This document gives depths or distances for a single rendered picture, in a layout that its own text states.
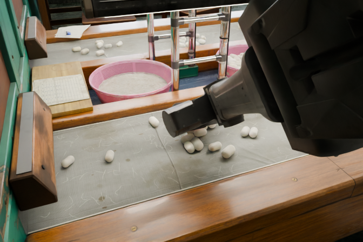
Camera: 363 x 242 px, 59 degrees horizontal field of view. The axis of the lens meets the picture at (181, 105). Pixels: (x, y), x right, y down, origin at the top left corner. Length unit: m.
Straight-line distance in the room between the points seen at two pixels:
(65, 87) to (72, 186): 0.37
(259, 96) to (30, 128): 0.49
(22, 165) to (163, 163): 0.28
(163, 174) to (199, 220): 0.15
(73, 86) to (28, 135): 0.37
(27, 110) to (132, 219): 0.31
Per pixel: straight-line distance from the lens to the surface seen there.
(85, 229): 0.58
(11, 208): 0.55
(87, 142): 0.79
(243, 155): 0.74
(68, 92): 0.95
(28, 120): 0.69
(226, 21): 0.93
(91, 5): 0.62
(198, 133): 0.77
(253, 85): 0.26
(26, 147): 0.61
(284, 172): 0.68
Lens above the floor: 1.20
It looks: 30 degrees down
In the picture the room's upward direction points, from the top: straight up
